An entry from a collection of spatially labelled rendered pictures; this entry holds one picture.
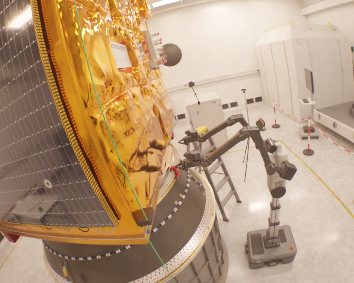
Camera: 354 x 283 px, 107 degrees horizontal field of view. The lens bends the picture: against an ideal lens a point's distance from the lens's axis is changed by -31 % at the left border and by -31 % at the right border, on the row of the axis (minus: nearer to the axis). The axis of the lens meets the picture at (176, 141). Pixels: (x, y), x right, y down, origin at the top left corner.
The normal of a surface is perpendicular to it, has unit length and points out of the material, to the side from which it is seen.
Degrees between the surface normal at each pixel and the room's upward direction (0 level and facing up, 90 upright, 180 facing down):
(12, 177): 90
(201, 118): 90
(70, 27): 90
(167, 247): 62
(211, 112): 90
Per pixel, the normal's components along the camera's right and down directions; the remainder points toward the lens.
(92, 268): -0.01, -0.11
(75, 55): 0.55, 0.11
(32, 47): -0.06, 0.39
